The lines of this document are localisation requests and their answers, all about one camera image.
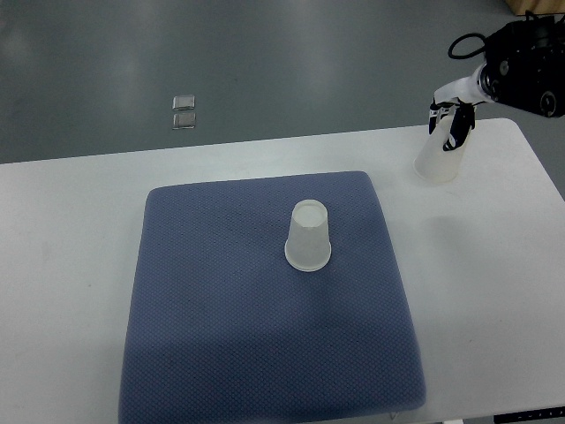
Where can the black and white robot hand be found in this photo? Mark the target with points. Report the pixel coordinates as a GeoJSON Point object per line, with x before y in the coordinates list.
{"type": "Point", "coordinates": [462, 96]}

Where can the wooden furniture corner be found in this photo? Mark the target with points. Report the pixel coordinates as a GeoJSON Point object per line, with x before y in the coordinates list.
{"type": "Point", "coordinates": [539, 7]}

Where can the white paper cup on mat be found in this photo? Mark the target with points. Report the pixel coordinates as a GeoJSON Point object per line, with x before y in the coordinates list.
{"type": "Point", "coordinates": [307, 247]}

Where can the upper metal floor plate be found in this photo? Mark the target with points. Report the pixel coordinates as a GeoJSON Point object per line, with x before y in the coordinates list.
{"type": "Point", "coordinates": [183, 102]}

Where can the blue-grey mesh mat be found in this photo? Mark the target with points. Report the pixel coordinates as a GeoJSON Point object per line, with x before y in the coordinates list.
{"type": "Point", "coordinates": [223, 330]}

